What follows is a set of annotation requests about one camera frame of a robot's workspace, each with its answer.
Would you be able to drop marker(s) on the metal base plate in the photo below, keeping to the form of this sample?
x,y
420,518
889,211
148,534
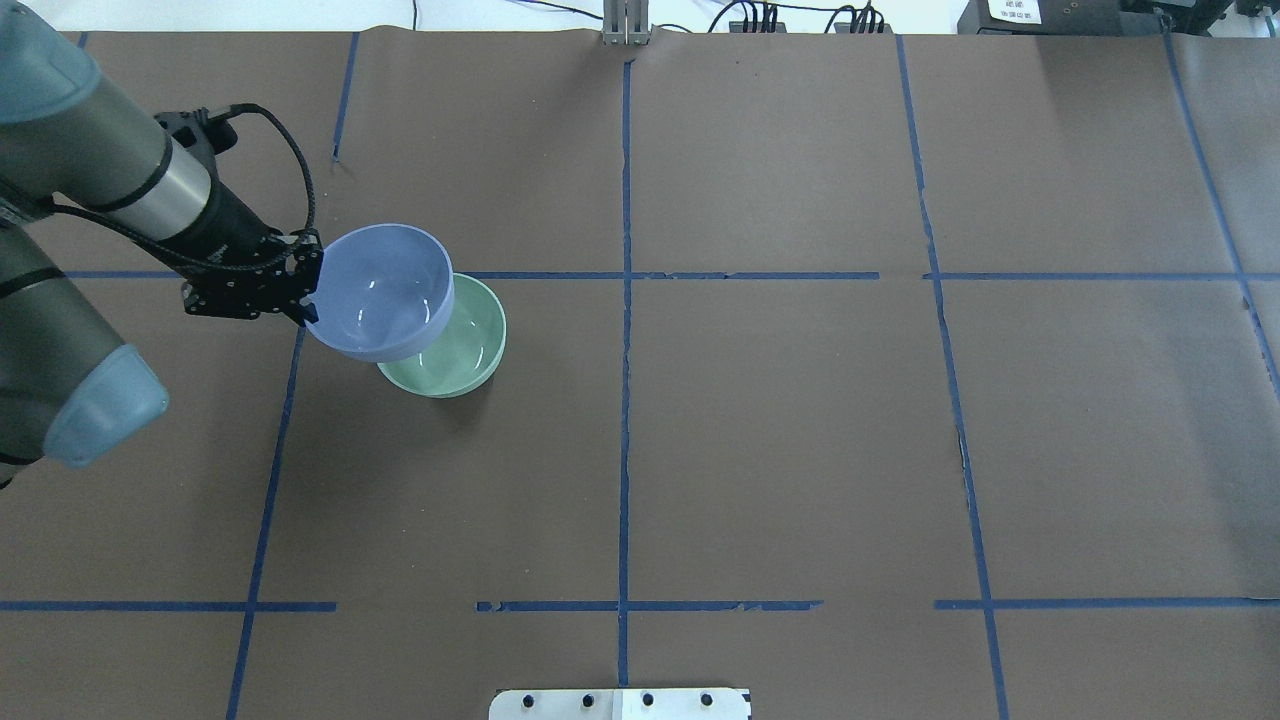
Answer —
x,y
623,703

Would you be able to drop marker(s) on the black device box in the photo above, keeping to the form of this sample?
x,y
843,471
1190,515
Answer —
x,y
1056,18

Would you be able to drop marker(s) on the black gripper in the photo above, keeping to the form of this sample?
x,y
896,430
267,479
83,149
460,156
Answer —
x,y
228,233

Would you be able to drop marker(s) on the blue bowl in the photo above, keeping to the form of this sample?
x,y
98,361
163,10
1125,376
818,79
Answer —
x,y
385,293

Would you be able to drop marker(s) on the green bowl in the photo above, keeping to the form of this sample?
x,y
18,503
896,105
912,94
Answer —
x,y
465,355

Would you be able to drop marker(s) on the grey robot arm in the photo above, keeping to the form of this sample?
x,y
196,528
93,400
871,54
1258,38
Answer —
x,y
78,150

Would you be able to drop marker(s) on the brown paper table mat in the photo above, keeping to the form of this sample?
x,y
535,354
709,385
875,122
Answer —
x,y
923,377

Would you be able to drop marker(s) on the metal post bracket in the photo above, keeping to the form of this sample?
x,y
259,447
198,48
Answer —
x,y
626,23

